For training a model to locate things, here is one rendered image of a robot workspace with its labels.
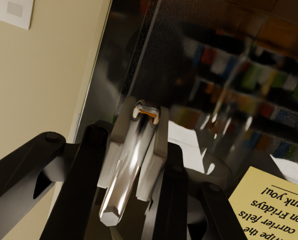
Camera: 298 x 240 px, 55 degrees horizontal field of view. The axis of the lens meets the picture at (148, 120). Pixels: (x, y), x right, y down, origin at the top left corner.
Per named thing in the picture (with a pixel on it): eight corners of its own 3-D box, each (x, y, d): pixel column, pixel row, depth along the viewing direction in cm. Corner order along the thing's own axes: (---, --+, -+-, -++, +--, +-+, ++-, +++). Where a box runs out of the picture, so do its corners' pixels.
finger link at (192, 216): (160, 189, 13) (223, 210, 13) (164, 139, 17) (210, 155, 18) (149, 214, 13) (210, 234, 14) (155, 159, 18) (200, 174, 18)
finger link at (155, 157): (153, 152, 14) (168, 157, 14) (159, 105, 21) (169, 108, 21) (134, 199, 15) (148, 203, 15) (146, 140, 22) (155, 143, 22)
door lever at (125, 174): (136, 77, 21) (170, 89, 21) (102, 181, 24) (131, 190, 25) (127, 102, 16) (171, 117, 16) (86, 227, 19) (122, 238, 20)
